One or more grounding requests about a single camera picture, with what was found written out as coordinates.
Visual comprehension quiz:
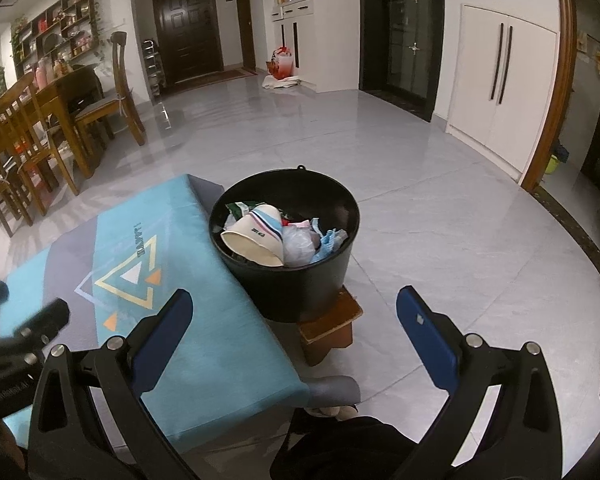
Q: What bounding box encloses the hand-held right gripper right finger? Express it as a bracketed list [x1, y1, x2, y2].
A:
[395, 285, 566, 480]

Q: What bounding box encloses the white closet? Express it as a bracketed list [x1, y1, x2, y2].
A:
[446, 4, 561, 183]

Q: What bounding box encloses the white cabinet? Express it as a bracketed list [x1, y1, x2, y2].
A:
[270, 0, 361, 93]

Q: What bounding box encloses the wooden dining table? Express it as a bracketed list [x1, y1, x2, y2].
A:
[0, 65, 106, 178]

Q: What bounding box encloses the red white bag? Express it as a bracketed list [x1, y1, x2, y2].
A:
[266, 46, 295, 80]

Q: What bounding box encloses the narrow dark wooden door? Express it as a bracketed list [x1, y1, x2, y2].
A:
[234, 0, 257, 72]

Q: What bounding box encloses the white paper cup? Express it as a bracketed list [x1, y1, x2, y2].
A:
[220, 204, 286, 267]

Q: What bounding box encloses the brown doormat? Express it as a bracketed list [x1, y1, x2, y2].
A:
[200, 69, 258, 85]

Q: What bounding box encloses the grey seat cushion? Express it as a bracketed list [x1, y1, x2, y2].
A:
[75, 92, 123, 118]

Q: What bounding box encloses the black bucket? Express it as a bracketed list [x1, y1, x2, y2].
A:
[208, 165, 361, 323]

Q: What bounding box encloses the black glass door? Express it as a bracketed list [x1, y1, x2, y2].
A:
[358, 0, 443, 123]

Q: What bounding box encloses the wooden wall shelf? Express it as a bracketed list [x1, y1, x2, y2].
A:
[11, 0, 106, 78]

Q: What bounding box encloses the metal rack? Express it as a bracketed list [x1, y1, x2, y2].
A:
[142, 40, 167, 101]

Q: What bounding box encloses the white cloth bag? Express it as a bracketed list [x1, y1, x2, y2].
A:
[261, 75, 301, 90]

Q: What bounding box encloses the blue grey printed tablecloth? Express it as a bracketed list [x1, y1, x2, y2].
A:
[0, 174, 362, 453]

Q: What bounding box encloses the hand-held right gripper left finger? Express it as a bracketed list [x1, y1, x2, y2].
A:
[27, 288, 201, 480]

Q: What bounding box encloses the light blue cloth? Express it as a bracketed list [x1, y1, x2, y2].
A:
[312, 227, 349, 262]

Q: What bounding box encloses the person's leg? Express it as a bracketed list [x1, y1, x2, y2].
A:
[270, 416, 423, 480]

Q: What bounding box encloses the small wooden stool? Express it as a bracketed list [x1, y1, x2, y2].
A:
[300, 287, 364, 367]

